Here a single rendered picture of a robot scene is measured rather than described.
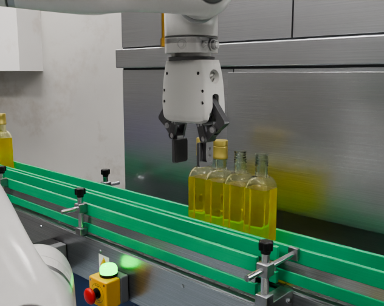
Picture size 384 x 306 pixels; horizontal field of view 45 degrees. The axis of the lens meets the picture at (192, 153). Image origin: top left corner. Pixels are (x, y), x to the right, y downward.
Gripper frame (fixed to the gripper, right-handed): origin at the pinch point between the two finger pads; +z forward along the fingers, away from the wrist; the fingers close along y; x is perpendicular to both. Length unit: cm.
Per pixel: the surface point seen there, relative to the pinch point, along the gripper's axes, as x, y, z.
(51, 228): -14, 69, 32
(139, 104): -45, 64, -3
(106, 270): -9, 36, 34
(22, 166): -33, 122, 23
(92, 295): -4, 36, 39
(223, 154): -28.5, 16.0, 5.8
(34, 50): -148, 311, -32
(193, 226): -23.0, 20.8, 23.0
